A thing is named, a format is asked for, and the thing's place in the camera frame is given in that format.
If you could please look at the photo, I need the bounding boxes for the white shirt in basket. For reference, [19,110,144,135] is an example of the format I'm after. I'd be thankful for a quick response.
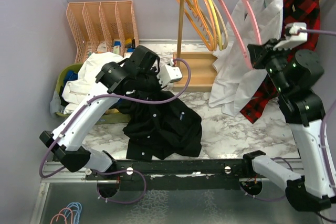
[62,52,124,114]

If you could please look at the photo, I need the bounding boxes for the white hanging shirt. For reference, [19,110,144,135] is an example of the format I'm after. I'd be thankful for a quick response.
[208,0,283,116]

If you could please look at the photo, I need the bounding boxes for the pink hanger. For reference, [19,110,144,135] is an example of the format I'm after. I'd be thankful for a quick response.
[50,207,76,224]
[211,0,275,69]

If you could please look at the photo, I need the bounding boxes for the blue hanger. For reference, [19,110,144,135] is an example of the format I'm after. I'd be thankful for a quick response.
[67,202,82,224]

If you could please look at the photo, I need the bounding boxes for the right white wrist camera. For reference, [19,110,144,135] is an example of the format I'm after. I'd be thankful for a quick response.
[273,22,308,50]

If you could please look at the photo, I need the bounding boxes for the pink mesh file organizer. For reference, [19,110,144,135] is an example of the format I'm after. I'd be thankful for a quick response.
[66,0,139,63]

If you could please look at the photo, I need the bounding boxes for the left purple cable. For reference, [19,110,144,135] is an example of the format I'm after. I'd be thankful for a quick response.
[39,58,192,205]

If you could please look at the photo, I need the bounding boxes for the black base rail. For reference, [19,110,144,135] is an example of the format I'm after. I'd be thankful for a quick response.
[86,159,256,191]

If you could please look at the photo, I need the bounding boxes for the pink hanger on floor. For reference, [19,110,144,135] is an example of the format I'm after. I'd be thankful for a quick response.
[50,207,76,224]

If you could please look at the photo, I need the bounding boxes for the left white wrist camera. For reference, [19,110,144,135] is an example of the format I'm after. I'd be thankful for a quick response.
[157,65,183,88]

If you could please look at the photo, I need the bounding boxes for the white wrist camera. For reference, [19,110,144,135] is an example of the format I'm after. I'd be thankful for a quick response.
[157,65,183,88]
[273,22,308,50]

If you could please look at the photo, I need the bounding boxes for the purple cable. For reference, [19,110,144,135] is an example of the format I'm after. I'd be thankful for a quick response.
[39,58,192,205]
[245,29,336,202]

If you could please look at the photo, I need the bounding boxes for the wooden clothes rack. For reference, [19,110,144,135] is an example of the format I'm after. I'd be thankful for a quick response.
[173,51,216,92]

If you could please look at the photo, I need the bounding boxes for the cream hanger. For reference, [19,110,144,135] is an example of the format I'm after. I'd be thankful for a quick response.
[194,0,228,51]

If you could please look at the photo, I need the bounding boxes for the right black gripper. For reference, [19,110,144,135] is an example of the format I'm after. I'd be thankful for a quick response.
[248,37,291,94]

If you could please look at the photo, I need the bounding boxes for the yellow hanger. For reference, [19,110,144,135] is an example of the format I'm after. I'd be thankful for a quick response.
[183,0,223,50]

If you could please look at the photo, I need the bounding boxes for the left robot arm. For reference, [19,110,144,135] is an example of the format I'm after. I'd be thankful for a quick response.
[39,46,161,179]

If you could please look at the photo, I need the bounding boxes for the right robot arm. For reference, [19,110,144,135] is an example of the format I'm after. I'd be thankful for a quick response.
[241,39,335,212]

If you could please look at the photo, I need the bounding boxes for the orange hanger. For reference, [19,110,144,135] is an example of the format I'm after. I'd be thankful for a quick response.
[184,0,206,43]

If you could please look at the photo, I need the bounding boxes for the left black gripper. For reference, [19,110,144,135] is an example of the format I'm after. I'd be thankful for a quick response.
[135,66,168,101]

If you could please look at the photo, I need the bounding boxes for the green laundry basket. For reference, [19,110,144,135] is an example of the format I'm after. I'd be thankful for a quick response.
[50,63,130,125]

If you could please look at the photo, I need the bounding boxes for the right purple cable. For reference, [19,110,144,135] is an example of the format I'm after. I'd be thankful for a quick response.
[245,29,336,202]

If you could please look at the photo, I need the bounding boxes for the red black plaid shirt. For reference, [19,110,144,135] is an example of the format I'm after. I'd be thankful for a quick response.
[240,0,321,123]

